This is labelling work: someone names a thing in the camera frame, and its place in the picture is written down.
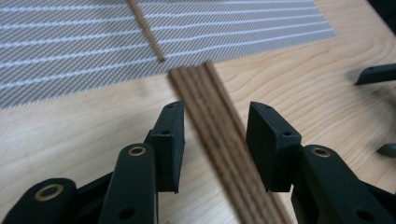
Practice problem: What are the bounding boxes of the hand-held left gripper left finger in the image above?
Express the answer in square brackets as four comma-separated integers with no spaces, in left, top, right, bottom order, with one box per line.
[144,100,186,194]

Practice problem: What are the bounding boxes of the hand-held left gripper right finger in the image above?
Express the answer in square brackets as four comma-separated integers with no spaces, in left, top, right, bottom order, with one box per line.
[246,101,303,193]

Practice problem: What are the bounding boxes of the row of brown chopsticks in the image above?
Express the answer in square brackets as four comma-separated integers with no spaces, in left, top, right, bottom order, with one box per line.
[167,60,293,224]

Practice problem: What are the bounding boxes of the single brown wooden chopstick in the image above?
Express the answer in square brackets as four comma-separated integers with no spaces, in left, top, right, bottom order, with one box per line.
[126,0,166,63]

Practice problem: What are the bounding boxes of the grey striped placemat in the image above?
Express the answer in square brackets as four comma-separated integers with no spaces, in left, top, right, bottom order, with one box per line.
[0,0,339,110]

